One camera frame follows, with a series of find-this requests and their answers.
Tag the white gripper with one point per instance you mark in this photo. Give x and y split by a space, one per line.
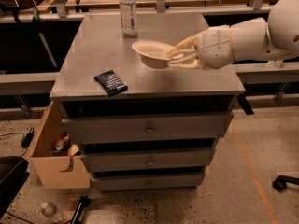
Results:
214 47

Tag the white paper bowl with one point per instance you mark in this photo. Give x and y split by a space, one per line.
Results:
153 54

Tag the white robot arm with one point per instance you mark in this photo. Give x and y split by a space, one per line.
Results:
273 39

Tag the blue rxbar blueberry wrapper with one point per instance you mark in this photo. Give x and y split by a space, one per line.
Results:
111 83

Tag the clear plastic water bottle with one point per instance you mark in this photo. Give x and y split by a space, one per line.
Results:
128 17

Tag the grey drawer cabinet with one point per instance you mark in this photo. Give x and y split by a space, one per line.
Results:
99 47

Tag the middle grey drawer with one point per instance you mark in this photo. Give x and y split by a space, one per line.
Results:
150 159

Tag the grey drawer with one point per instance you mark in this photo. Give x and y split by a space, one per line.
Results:
136 128
150 182
150 159

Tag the top grey drawer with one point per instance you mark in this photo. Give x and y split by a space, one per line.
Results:
136 128

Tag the bottom grey drawer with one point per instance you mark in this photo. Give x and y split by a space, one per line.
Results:
150 182

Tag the bottle inside wooden box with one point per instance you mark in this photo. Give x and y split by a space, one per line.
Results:
62 143

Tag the black chair caster base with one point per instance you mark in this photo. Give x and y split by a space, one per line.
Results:
280 183

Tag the open wooden box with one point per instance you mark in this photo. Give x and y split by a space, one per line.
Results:
55 172

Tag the black stand on floor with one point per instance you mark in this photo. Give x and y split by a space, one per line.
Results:
83 203

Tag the black power adapter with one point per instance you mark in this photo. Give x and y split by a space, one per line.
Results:
25 143

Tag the water bottle on floor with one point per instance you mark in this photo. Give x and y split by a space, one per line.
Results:
52 212

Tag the black bin at left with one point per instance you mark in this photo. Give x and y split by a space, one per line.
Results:
13 174

